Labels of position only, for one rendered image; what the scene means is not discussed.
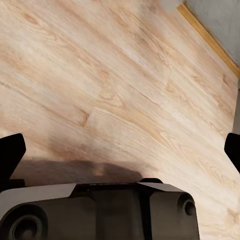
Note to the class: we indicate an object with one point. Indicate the fixed window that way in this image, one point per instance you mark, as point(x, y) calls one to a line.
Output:
point(218, 23)

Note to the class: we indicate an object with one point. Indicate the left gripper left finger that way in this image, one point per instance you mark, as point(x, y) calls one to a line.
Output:
point(12, 150)

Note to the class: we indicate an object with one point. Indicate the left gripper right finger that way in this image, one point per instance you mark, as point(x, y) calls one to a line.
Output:
point(232, 149)

